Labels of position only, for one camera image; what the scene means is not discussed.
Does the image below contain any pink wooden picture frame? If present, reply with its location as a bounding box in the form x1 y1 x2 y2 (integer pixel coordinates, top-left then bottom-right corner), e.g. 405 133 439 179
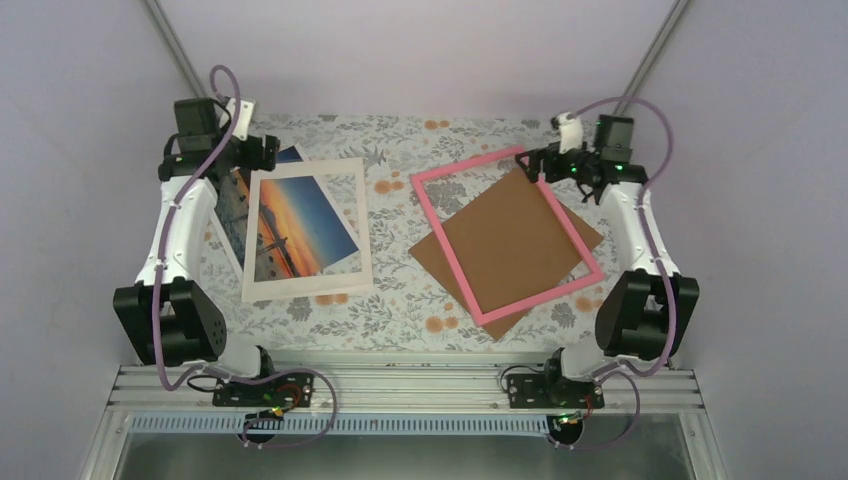
410 146 604 327

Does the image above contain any brown cardboard backing board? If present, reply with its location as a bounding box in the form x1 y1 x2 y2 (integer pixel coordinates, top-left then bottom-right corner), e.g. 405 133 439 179
409 170 603 340

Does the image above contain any white photo mat board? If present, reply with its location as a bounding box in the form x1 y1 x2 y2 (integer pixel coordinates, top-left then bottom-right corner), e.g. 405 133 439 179
241 158 373 303

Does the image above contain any sunset photo print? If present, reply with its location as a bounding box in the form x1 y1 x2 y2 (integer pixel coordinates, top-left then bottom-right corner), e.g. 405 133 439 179
254 177 359 282

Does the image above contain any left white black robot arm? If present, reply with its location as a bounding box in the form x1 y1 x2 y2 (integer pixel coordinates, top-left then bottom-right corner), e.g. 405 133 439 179
113 98 280 405

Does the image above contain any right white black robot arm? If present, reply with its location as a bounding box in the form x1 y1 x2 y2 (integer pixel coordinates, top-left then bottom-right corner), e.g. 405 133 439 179
515 112 700 407

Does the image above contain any blue landscape photo print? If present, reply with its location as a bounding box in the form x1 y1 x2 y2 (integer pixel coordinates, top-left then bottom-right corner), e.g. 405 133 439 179
205 143 309 280

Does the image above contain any floral patterned table mat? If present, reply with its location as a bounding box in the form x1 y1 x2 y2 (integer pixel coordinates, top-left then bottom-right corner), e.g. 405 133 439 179
200 114 619 352

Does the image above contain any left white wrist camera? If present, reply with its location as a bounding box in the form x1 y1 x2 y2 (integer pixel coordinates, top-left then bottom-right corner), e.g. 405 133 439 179
226 98 256 141

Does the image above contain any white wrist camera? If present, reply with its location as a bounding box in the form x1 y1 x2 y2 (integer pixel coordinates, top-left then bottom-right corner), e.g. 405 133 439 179
226 98 256 141
551 112 584 154

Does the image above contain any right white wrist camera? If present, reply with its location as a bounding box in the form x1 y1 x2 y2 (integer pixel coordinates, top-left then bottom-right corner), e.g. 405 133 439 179
551 112 584 154

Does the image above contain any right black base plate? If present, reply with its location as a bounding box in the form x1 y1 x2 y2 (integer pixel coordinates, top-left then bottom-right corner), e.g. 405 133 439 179
506 373 605 410

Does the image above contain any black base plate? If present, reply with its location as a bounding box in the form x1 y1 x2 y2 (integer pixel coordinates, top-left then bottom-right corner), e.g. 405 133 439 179
212 373 315 409
506 373 605 410

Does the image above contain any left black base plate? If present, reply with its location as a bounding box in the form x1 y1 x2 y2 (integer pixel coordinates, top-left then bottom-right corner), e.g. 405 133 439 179
212 373 315 409

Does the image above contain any aluminium rail base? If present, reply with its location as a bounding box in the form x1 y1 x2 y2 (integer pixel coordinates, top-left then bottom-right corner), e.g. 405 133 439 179
82 351 726 479

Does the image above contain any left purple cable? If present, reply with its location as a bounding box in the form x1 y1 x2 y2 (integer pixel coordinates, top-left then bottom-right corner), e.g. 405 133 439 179
149 64 339 452

